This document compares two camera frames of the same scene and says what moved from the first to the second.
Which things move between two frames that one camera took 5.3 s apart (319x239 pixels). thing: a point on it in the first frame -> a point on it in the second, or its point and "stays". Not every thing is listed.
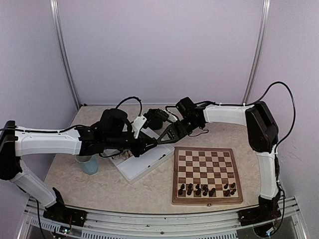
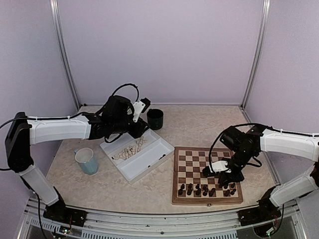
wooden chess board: [205, 176] stays
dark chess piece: [211, 192] stays
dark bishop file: [197, 192] stays
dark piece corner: [233, 192] stays
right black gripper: [180, 132] -> [224, 176]
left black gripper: [142, 142] -> [140, 129]
